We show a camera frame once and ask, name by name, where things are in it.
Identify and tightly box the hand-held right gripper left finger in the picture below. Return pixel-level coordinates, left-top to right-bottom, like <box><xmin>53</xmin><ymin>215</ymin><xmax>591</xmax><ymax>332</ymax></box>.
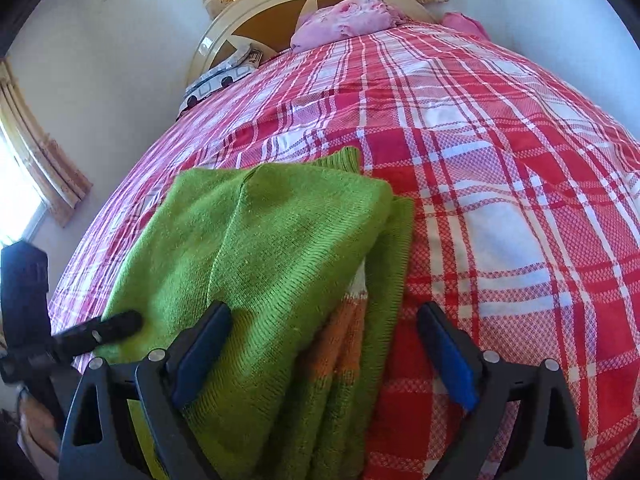
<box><xmin>59</xmin><ymin>301</ymin><xmax>233</xmax><ymax>480</ymax></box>

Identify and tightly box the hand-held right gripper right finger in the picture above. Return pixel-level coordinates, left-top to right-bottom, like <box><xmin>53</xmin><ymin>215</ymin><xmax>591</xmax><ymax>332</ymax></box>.
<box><xmin>417</xmin><ymin>301</ymin><xmax>586</xmax><ymax>480</ymax></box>

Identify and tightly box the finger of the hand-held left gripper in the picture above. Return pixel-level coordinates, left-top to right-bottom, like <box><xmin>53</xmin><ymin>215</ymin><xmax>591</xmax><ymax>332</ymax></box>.
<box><xmin>52</xmin><ymin>310</ymin><xmax>145</xmax><ymax>358</ymax></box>

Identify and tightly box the green striped knit sweater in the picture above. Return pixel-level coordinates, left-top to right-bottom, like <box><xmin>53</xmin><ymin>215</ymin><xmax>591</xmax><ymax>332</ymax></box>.
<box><xmin>97</xmin><ymin>146</ymin><xmax>416</xmax><ymax>480</ymax></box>

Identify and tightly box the window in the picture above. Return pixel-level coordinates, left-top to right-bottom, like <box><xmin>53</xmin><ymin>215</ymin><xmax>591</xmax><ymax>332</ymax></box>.
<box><xmin>0</xmin><ymin>125</ymin><xmax>48</xmax><ymax>246</ymax></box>

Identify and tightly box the narrow yellow floral curtain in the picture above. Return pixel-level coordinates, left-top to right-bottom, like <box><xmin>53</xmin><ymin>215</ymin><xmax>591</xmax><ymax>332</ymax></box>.
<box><xmin>0</xmin><ymin>57</ymin><xmax>93</xmax><ymax>228</ymax></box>

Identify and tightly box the red plaid bed sheet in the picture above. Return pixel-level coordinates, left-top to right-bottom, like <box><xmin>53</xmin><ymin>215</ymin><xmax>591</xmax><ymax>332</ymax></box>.
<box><xmin>47</xmin><ymin>22</ymin><xmax>640</xmax><ymax>480</ymax></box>

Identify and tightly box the grey white patterned pillow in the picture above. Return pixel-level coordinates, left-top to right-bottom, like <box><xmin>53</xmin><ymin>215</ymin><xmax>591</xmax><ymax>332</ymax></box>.
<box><xmin>177</xmin><ymin>45</ymin><xmax>266</xmax><ymax>113</ymax></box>

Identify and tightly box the cream wooden headboard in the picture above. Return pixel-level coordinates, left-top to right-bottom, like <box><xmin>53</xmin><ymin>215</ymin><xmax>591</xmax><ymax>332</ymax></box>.
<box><xmin>185</xmin><ymin>0</ymin><xmax>441</xmax><ymax>96</ymax></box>

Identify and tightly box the pink cloth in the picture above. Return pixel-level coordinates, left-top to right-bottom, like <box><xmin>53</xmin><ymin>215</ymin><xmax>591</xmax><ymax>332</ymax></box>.
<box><xmin>440</xmin><ymin>11</ymin><xmax>493</xmax><ymax>41</ymax></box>

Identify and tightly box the pink floral pillow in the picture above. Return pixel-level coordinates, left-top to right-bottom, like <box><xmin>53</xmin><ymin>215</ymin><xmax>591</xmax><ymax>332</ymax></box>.
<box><xmin>290</xmin><ymin>0</ymin><xmax>406</xmax><ymax>53</ymax></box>

